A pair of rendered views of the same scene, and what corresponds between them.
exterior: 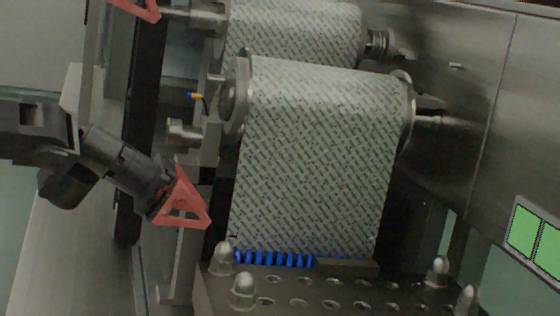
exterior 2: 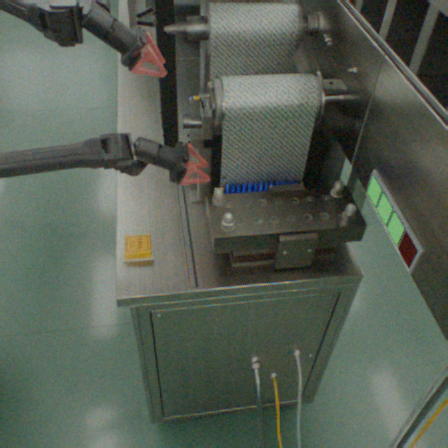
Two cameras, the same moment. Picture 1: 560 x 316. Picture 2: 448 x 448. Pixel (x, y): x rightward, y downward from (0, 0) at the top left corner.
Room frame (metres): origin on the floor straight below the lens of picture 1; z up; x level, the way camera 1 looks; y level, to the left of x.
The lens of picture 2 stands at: (-0.03, -0.05, 1.87)
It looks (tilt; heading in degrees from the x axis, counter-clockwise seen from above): 46 degrees down; 7
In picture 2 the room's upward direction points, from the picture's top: 3 degrees clockwise
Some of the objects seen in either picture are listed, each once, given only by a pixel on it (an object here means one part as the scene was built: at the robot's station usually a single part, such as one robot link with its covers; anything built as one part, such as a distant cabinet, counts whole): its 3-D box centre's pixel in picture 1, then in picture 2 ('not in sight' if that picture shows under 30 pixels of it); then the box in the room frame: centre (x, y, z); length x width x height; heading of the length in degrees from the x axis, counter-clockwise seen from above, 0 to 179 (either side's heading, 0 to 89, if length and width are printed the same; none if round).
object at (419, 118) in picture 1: (414, 119); (327, 97); (1.10, -0.19, 1.25); 0.07 x 0.04 x 0.04; 107
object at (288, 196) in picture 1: (309, 204); (264, 157); (0.99, -0.05, 1.11); 0.23 x 0.01 x 0.18; 107
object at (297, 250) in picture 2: not in sight; (295, 251); (0.80, -0.16, 0.96); 0.10 x 0.03 x 0.11; 107
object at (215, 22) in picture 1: (204, 18); (197, 28); (1.24, 0.18, 1.33); 0.06 x 0.06 x 0.06; 17
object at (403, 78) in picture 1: (392, 116); (313, 98); (1.09, -0.15, 1.25); 0.15 x 0.01 x 0.15; 17
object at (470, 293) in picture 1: (469, 299); (350, 210); (0.89, -0.28, 1.05); 0.04 x 0.04 x 0.04
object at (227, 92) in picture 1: (230, 95); (214, 102); (1.01, 0.10, 1.25); 0.07 x 0.02 x 0.07; 17
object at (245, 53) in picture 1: (238, 96); (219, 102); (1.01, 0.08, 1.25); 0.15 x 0.01 x 0.15; 17
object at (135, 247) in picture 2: not in sight; (137, 246); (0.79, 0.27, 0.91); 0.07 x 0.07 x 0.02; 17
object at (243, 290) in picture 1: (244, 288); (228, 220); (0.80, 0.02, 1.05); 0.04 x 0.04 x 0.04
